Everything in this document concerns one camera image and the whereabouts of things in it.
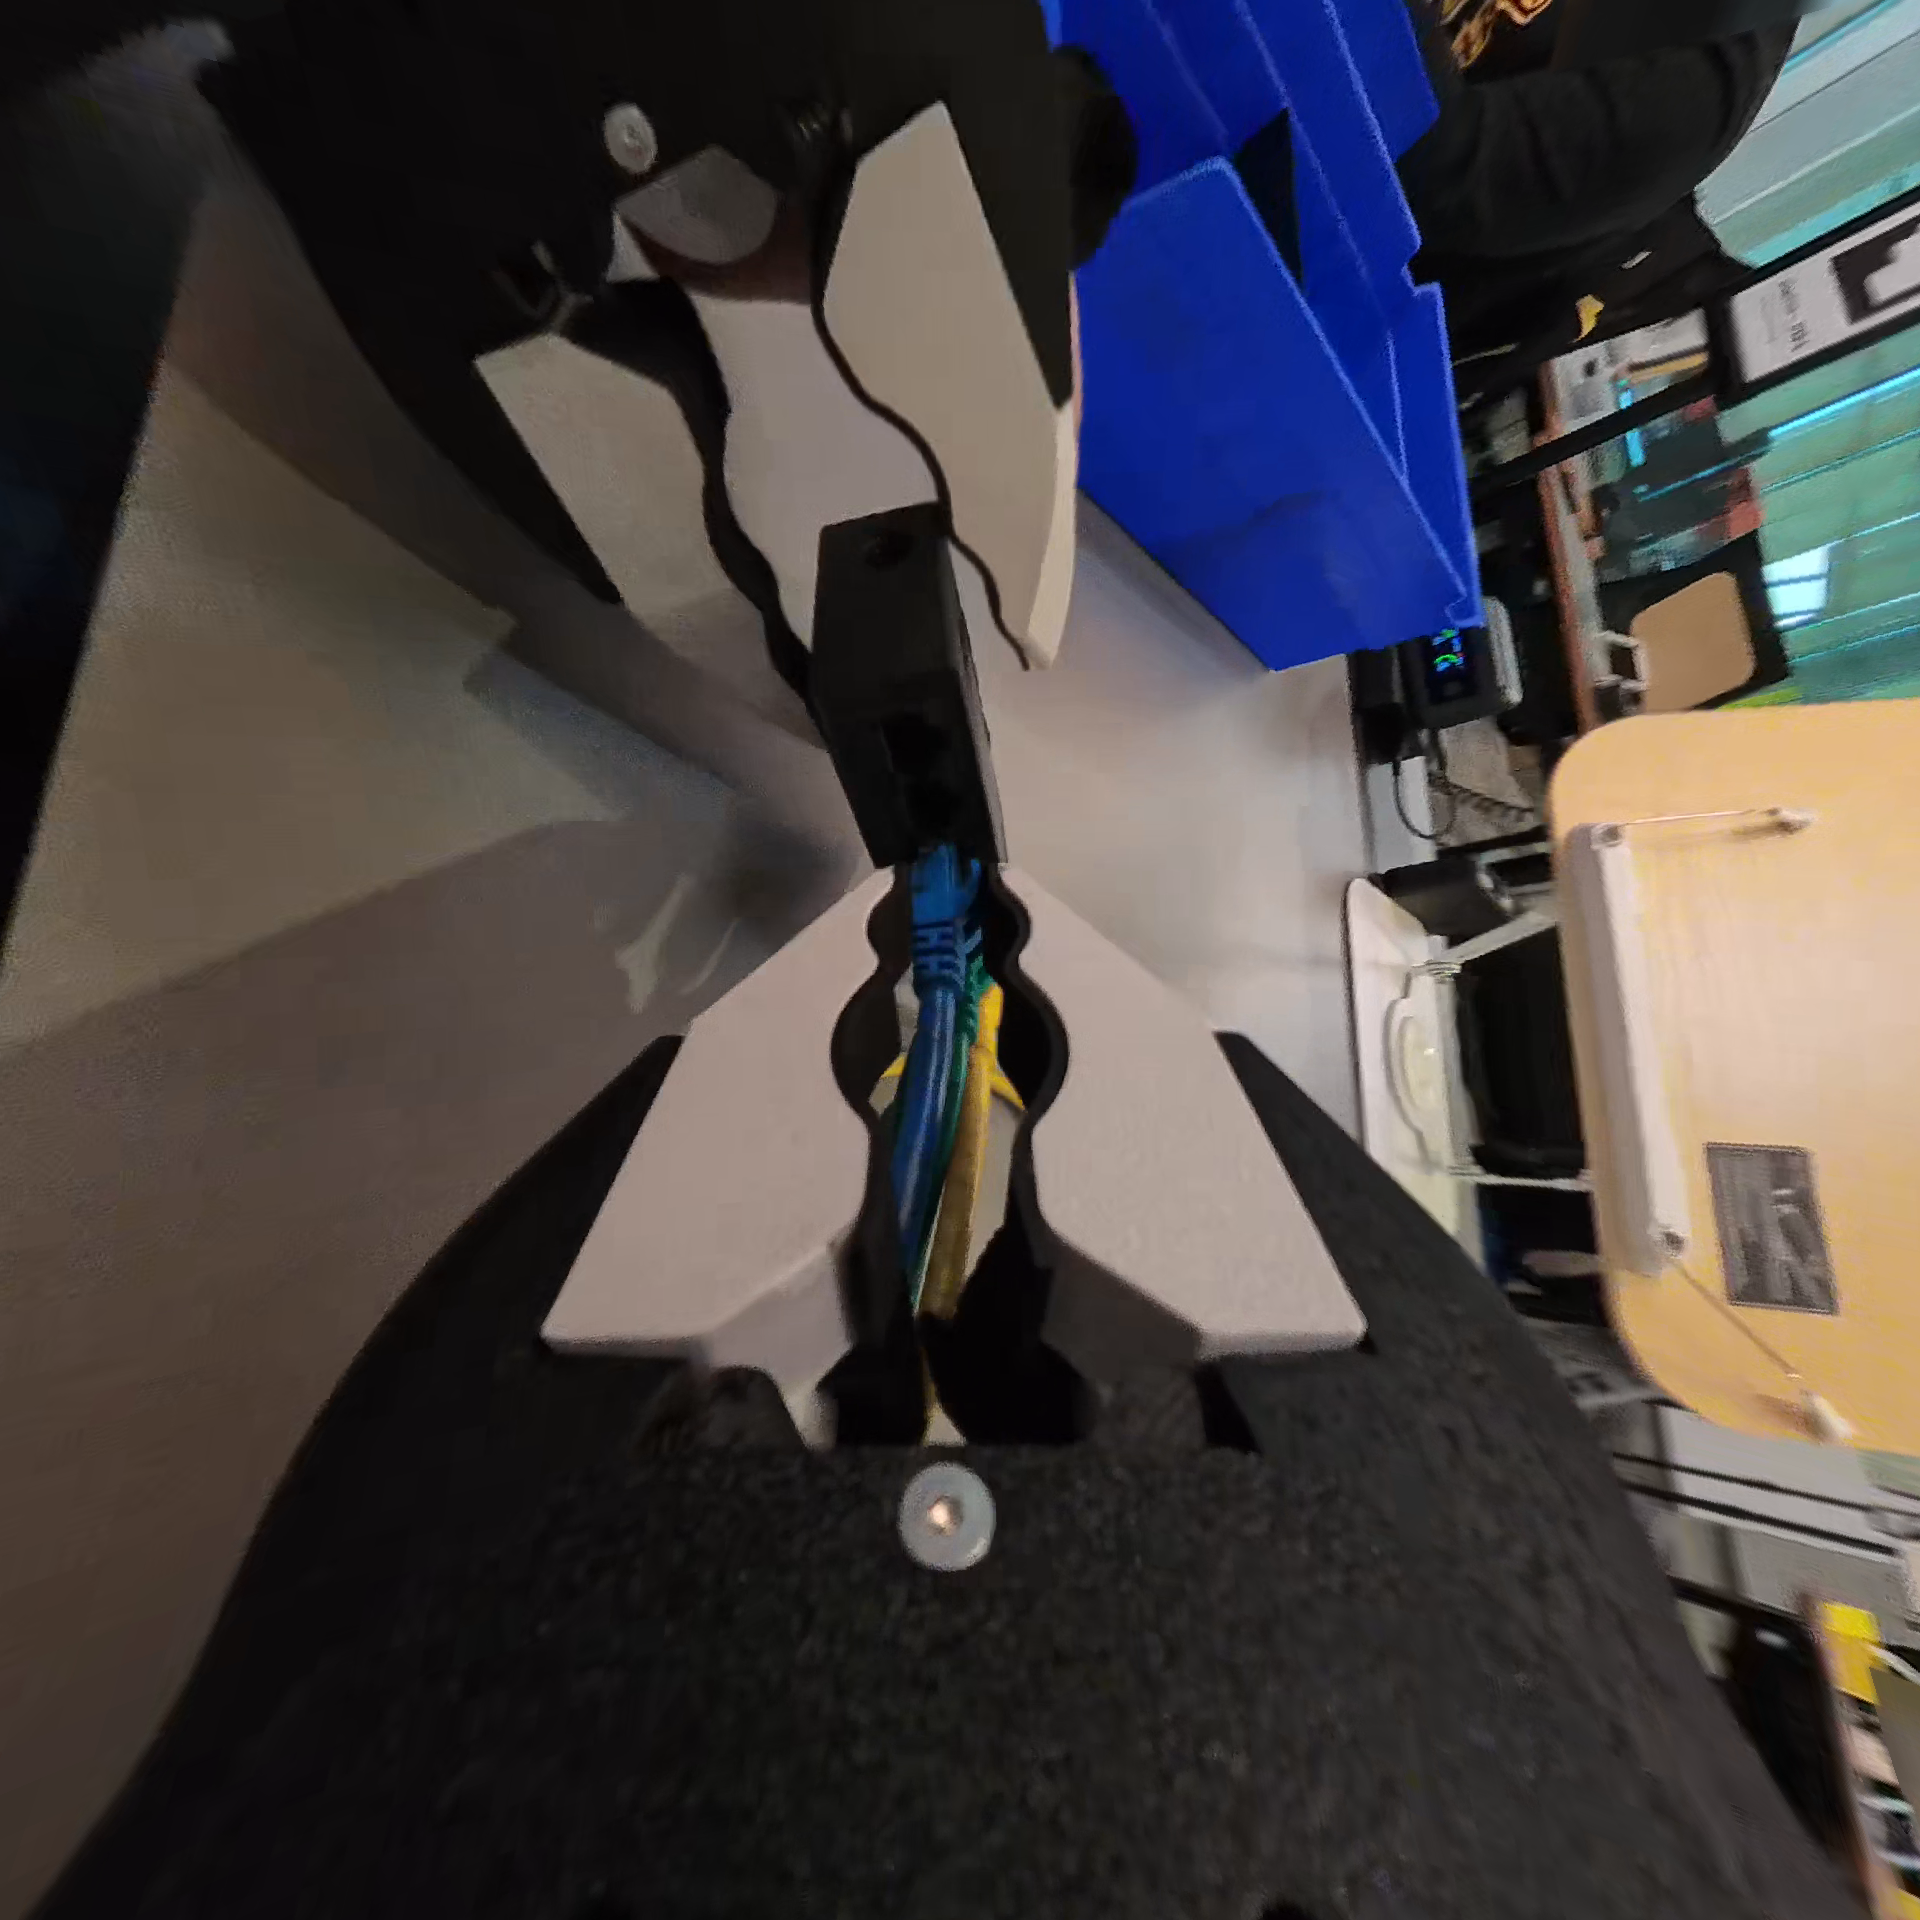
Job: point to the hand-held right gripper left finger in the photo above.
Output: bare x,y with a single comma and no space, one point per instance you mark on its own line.
721,1201

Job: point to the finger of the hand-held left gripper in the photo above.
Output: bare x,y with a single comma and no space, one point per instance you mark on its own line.
631,452
974,303

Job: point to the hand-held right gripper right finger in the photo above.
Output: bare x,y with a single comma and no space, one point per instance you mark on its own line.
1187,1201

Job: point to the black ethernet switch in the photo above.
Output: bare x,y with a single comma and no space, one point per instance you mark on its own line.
900,673

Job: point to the blue storage bin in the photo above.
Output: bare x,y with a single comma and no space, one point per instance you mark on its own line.
1275,493

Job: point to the black power station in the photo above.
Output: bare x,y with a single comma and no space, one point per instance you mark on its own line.
1447,667

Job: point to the wooden stand with white base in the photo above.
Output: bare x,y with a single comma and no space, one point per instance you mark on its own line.
1802,974

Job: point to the black white marker sign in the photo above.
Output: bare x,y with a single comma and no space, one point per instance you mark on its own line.
1825,293

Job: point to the wooden panel black frame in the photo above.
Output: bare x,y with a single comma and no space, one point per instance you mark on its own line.
1704,639

